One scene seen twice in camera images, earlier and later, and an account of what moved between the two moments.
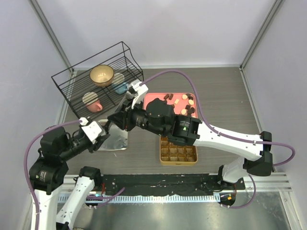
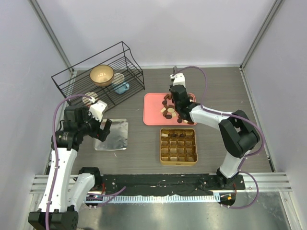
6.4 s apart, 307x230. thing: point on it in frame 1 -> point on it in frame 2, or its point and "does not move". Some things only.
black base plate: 162,184 does not move
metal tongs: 120,103 -> 174,69
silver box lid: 117,140 does not move
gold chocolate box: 171,154 does not move
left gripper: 98,143 -> 102,133
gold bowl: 102,75 does not move
